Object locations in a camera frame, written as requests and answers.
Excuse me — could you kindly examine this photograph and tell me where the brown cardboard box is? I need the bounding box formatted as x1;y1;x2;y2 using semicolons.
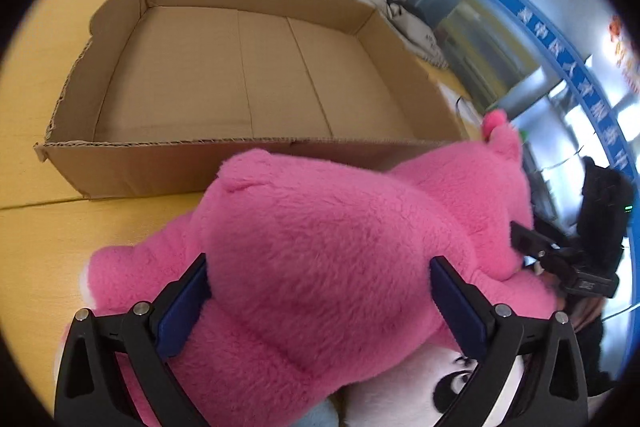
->
34;0;471;200

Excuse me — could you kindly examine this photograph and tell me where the teal and cream plush toy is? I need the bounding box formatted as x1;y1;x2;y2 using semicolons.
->
294;399;342;427

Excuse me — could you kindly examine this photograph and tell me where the beige canvas bag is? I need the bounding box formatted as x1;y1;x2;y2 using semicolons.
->
345;0;447;68

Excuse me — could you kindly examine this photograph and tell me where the blue wall banner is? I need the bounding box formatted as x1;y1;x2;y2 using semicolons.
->
450;0;640;188

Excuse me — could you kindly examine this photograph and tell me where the pink plush toy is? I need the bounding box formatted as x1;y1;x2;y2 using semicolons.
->
60;109;561;427

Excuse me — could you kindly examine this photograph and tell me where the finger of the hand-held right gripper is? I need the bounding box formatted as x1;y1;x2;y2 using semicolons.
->
510;221;568;280

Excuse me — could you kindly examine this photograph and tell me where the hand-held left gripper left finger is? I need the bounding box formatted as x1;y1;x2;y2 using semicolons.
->
55;252;210;427

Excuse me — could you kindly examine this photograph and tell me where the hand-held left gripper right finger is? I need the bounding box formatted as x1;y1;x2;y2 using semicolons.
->
430;256;589;427

